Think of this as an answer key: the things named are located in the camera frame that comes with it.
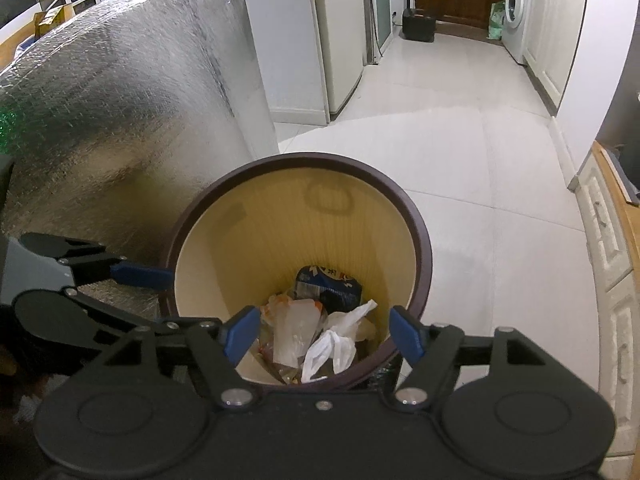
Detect white low cabinet wooden top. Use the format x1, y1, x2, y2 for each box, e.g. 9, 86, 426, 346
574, 140, 640, 462

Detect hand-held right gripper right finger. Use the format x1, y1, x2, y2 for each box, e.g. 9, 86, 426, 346
390, 306, 543, 411

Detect glass door panel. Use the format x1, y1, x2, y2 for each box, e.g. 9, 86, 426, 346
367, 0, 394, 64

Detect orange and white wrapper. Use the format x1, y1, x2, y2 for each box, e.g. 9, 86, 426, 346
260, 292, 292, 322

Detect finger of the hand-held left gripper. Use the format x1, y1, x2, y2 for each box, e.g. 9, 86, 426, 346
64, 287, 223, 345
20, 232, 173, 291

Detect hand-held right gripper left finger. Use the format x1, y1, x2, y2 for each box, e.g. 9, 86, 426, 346
102, 306, 262, 411

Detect green plastic bag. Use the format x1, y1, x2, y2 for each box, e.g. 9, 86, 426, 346
487, 1, 506, 41

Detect black box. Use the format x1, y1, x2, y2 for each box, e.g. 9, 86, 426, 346
402, 7, 437, 42

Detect clear plastic wrapper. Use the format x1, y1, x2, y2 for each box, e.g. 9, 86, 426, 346
272, 298, 327, 367

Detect white refrigerator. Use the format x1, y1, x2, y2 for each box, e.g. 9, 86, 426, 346
309, 0, 369, 117

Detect white kitchen cabinets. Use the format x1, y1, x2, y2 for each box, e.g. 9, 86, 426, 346
522, 0, 592, 112

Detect white plastic bag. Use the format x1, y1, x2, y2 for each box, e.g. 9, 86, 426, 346
301, 299, 379, 382

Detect silver foil table cover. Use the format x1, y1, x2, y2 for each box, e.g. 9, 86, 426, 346
0, 0, 279, 322

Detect small cardboard box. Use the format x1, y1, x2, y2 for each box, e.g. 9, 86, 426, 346
33, 4, 77, 40

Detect white washing machine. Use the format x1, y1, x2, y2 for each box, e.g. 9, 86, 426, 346
501, 0, 537, 67

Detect blue snack packet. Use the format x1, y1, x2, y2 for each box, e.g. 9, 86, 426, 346
294, 265, 364, 312

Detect yellow wastebasket with brown rim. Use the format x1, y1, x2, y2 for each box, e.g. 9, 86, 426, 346
160, 151, 433, 392

